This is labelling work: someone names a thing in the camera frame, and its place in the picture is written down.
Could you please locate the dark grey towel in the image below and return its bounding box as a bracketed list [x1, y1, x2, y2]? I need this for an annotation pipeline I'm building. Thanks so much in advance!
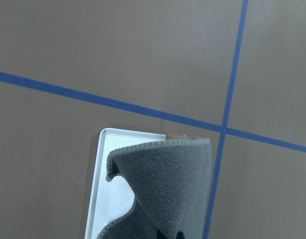
[99, 138, 212, 239]

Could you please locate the white towel rack tray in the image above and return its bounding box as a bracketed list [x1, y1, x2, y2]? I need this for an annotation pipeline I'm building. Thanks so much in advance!
[84, 128, 166, 239]

